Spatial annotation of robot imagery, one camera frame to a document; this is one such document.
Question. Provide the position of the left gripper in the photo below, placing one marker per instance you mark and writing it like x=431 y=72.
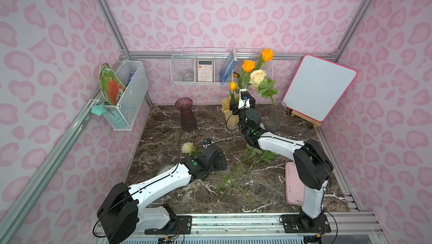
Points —
x=209 y=148

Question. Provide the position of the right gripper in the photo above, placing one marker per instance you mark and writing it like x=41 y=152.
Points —
x=244 y=108

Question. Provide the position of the small orange rose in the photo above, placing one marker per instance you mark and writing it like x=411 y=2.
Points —
x=233 y=91

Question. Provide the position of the white rose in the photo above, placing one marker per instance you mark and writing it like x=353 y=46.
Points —
x=239 y=170
x=267 y=157

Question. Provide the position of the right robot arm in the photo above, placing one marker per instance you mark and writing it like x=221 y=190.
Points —
x=313 y=166

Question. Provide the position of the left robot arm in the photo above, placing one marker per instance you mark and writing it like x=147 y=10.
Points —
x=126 y=210

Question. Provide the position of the yellow flower-shaped vase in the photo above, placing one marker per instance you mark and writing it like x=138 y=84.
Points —
x=232 y=121

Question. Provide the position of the clear glass vase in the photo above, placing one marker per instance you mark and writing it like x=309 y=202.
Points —
x=276 y=114

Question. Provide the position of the blue book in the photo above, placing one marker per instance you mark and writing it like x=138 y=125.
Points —
x=228 y=66

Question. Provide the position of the purple ribbed glass vase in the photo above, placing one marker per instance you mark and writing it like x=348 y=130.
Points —
x=188 y=119

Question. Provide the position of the green round alarm clock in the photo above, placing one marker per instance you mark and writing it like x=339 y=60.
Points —
x=165 y=168

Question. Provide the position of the pink calculator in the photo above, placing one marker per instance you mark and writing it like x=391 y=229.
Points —
x=205 y=70

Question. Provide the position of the clear tape roll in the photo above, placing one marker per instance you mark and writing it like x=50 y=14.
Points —
x=188 y=76

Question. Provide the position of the wooden easel stand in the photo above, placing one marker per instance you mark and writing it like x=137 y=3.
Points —
x=306 y=118

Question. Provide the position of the pink-framed whiteboard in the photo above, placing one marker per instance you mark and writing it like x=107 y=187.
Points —
x=317 y=86

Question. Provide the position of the teal hook toy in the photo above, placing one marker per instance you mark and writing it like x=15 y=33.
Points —
x=98 y=110

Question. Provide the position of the green red paper fan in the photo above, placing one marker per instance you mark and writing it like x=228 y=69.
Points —
x=111 y=87

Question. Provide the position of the white wire wall basket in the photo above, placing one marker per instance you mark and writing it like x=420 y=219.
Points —
x=215 y=66

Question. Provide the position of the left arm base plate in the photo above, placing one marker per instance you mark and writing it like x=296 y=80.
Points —
x=179 y=224

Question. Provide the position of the white wire side basket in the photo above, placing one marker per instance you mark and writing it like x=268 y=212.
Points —
x=132 y=74

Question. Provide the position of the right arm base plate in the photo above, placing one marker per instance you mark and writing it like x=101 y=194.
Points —
x=301 y=223

